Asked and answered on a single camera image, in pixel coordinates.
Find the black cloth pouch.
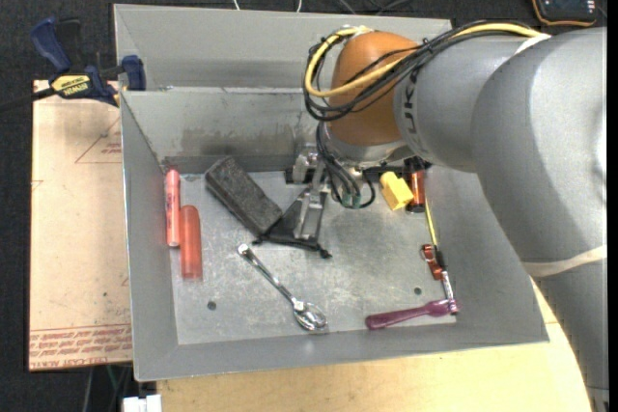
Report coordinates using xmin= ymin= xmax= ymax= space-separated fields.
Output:
xmin=251 ymin=199 xmax=334 ymax=261

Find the pink marker pen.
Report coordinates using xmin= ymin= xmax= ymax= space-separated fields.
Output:
xmin=164 ymin=169 xmax=183 ymax=249

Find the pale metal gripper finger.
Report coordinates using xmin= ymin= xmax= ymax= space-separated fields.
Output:
xmin=311 ymin=201 xmax=327 ymax=241
xmin=296 ymin=200 xmax=312 ymax=240

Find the dark grey flat block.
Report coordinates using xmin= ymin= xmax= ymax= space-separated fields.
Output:
xmin=204 ymin=156 xmax=284 ymax=237

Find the silver metal spoon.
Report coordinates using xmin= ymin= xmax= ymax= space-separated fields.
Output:
xmin=237 ymin=243 xmax=329 ymax=333

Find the yellow thin stick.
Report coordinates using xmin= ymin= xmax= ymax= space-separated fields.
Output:
xmin=423 ymin=199 xmax=441 ymax=253

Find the orange-brown cylinder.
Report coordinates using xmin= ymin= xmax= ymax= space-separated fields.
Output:
xmin=407 ymin=169 xmax=427 ymax=214

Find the purple plastic spoon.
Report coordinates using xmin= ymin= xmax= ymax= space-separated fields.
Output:
xmin=364 ymin=298 xmax=458 ymax=331

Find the grey metal bin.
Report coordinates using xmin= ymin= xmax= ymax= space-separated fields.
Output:
xmin=113 ymin=3 xmax=550 ymax=383

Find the brown cardboard board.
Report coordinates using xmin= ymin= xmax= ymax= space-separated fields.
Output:
xmin=28 ymin=79 xmax=134 ymax=372

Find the small white and purple pen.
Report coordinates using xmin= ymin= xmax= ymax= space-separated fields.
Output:
xmin=440 ymin=269 xmax=461 ymax=316

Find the orange plastic tube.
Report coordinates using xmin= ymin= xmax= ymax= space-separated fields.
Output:
xmin=179 ymin=205 xmax=204 ymax=281

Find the yellow toy block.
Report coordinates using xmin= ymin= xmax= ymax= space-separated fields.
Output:
xmin=379 ymin=171 xmax=415 ymax=212

